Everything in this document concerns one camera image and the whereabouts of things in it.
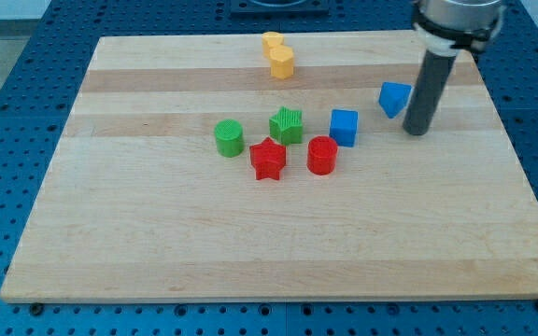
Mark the yellow hexagon block front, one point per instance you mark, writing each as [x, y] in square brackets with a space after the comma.
[281, 62]

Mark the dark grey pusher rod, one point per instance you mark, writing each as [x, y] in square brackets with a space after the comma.
[432, 78]

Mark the blue cube block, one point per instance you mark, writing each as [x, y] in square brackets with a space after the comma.
[343, 127]

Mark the green star block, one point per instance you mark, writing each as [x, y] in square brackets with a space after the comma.
[286, 126]

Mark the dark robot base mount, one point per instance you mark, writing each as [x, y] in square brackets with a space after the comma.
[278, 7]

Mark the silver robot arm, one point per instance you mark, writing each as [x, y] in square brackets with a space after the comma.
[446, 27]

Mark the wooden board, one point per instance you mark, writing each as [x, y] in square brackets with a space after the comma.
[137, 204]

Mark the yellow block rear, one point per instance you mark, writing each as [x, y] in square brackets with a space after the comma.
[271, 40]

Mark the red star block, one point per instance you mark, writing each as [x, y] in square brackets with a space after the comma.
[268, 158]

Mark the blue triangle block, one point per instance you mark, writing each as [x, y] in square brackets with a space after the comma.
[393, 97]

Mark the green cylinder block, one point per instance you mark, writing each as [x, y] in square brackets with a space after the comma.
[229, 138]

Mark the red cylinder block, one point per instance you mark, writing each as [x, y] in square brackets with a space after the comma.
[321, 155]

